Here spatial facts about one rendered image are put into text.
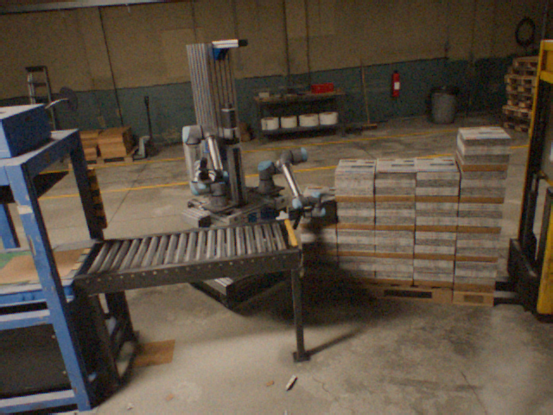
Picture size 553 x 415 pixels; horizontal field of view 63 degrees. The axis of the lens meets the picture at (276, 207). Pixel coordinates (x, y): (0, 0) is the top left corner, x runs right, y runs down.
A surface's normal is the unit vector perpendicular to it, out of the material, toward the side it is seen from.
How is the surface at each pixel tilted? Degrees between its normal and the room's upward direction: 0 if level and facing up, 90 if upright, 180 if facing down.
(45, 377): 90
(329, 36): 90
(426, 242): 90
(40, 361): 90
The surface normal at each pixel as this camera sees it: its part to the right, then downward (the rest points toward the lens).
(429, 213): -0.25, 0.36
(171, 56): 0.11, 0.34
